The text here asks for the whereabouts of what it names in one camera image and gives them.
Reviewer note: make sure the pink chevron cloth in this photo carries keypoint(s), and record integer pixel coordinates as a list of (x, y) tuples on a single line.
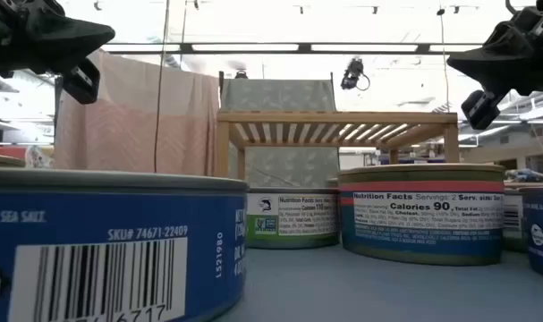
[(119, 134)]

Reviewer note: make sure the small black fixture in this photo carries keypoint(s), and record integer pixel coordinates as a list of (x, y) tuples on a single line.
[(240, 74)]

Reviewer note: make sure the green leaf-pattern cloth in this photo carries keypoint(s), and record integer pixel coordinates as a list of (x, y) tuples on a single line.
[(275, 96)]

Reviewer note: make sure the green-label tuna can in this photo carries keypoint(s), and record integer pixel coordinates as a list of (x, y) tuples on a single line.
[(512, 214), (293, 219)]

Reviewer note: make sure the blue-label tuna can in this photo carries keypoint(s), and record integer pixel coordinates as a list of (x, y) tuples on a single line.
[(541, 223), (119, 214)]

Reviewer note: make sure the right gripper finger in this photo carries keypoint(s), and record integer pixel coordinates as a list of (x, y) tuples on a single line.
[(494, 58), (499, 80)]

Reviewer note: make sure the wooden slatted shelf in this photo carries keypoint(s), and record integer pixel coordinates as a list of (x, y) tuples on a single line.
[(333, 117)]

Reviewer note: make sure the red storage bin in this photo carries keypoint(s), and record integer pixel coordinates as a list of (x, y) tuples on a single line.
[(2, 151)]

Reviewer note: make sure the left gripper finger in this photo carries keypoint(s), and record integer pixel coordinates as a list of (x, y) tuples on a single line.
[(61, 33), (65, 56)]

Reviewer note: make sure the black overhead camera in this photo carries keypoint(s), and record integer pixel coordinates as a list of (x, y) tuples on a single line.
[(352, 73)]

